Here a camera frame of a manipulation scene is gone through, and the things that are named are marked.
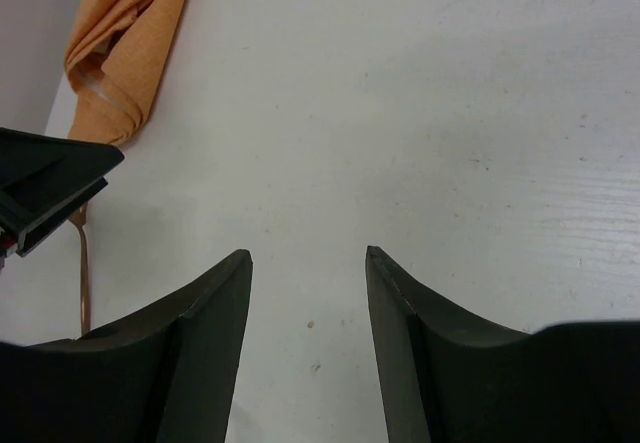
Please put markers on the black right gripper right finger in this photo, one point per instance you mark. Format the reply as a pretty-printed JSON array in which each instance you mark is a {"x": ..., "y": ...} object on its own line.
[{"x": 449, "y": 375}]

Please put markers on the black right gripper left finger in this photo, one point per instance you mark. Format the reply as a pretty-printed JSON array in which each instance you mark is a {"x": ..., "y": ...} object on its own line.
[{"x": 165, "y": 373}]

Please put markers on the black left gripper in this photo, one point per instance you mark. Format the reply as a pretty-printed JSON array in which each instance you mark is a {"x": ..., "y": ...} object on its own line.
[{"x": 44, "y": 180}]

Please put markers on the orange cloth napkin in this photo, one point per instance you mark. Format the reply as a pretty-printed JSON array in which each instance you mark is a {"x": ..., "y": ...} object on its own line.
[{"x": 114, "y": 63}]

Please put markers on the copper fork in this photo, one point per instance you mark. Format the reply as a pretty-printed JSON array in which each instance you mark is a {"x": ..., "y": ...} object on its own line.
[{"x": 79, "y": 220}]

